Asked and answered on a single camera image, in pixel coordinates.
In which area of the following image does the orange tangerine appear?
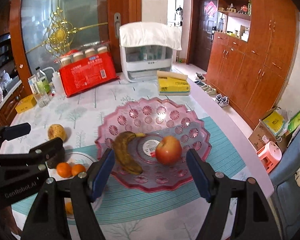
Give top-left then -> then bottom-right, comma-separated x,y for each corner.
56,162 -> 72,178
71,164 -> 86,177

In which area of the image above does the tree pattern tablecloth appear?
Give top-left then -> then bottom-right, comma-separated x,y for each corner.
0,77 -> 274,239

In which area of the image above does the white squeeze bottle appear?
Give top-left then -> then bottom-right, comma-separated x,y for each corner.
52,72 -> 65,95

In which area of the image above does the small yellow kumquat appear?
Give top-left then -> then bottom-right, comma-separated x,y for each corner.
65,202 -> 74,215

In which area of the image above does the dark avocado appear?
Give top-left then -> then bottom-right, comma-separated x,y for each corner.
46,148 -> 65,169

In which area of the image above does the red packaged box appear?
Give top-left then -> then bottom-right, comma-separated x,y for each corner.
59,52 -> 118,97

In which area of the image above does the clear plastic bottle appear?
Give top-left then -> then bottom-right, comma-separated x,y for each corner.
36,67 -> 51,94

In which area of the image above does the yellow tissue pack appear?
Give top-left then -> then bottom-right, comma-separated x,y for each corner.
157,70 -> 191,95

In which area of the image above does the small yellow box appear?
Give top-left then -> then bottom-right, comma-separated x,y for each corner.
15,94 -> 37,114

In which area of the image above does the blue chair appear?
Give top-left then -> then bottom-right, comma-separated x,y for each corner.
269,130 -> 300,239

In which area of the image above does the brown ripe banana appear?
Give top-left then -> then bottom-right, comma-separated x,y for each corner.
112,131 -> 146,175

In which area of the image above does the teal striped placemat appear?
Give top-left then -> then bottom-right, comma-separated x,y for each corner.
11,116 -> 247,225

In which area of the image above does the white appliance with cloth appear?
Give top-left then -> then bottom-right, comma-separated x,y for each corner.
119,22 -> 181,82

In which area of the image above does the clear drinking glass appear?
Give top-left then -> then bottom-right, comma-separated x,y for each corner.
34,90 -> 50,108

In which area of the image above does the glass sliding door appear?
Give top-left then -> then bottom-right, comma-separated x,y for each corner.
9,0 -> 141,95

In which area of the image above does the pink plastic stool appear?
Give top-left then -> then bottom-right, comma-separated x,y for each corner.
257,141 -> 282,174

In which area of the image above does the pink plastic fruit bowl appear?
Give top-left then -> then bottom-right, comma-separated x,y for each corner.
94,96 -> 212,194

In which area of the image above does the yellow pear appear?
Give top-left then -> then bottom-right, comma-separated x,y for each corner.
47,124 -> 67,141

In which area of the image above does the wooden cabinet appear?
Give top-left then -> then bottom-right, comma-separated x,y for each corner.
206,0 -> 297,128

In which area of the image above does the white floral plate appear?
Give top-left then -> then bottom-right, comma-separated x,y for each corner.
47,152 -> 95,221

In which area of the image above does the red apple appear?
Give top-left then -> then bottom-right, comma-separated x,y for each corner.
155,135 -> 183,165

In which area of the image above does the cardboard box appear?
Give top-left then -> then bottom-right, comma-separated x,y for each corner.
248,107 -> 289,153

